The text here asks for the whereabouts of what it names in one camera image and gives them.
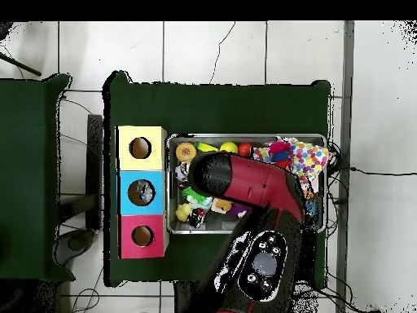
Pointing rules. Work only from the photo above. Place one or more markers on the multicoloured spiky caterpillar toy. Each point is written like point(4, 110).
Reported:
point(280, 153)

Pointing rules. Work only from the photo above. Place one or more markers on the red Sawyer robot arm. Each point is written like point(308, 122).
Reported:
point(260, 182)

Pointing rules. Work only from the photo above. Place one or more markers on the shallow clear mesh bin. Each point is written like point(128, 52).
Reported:
point(246, 137)

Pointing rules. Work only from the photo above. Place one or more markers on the wooden box with three holes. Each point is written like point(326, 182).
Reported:
point(141, 177)

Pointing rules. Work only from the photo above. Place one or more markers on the green spiky rubber ball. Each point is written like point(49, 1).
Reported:
point(194, 195)

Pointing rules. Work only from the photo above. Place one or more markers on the orange ball with cream dots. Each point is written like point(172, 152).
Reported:
point(185, 152)

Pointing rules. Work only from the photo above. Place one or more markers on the plain yellow ball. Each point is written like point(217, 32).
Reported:
point(229, 147)

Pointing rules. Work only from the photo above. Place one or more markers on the tan plush animal toy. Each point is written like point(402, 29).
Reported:
point(221, 206)

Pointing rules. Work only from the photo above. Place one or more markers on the small red ball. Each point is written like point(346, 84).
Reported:
point(245, 149)

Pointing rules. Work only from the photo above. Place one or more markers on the yellow rubber duck toy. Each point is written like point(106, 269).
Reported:
point(184, 212)

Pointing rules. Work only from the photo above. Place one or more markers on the dark green table cloth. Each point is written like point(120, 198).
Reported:
point(32, 163)
point(228, 104)

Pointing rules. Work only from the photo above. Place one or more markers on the polka dot cloth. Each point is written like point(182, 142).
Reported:
point(313, 160)

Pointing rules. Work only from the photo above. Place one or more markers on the black panel stand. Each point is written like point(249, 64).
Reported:
point(95, 169)

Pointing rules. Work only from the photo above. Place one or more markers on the grey stand base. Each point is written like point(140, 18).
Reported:
point(79, 242)

